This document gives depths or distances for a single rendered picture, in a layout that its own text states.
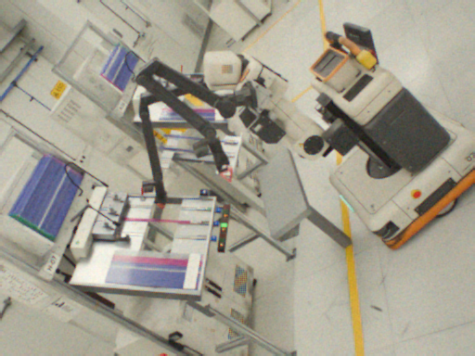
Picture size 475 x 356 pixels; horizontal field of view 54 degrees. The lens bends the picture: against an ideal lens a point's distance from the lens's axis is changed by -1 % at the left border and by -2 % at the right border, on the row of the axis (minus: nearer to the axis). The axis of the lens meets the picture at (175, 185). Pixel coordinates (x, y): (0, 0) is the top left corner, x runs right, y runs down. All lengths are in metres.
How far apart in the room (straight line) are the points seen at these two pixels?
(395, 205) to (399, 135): 0.36
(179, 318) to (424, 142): 1.55
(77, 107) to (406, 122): 2.30
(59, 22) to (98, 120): 2.16
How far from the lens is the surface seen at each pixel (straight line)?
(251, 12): 6.86
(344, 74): 2.33
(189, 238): 2.64
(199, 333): 2.77
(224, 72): 2.16
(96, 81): 3.56
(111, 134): 3.68
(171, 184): 3.89
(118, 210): 2.79
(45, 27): 5.68
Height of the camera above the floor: 1.92
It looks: 20 degrees down
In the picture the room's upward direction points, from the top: 54 degrees counter-clockwise
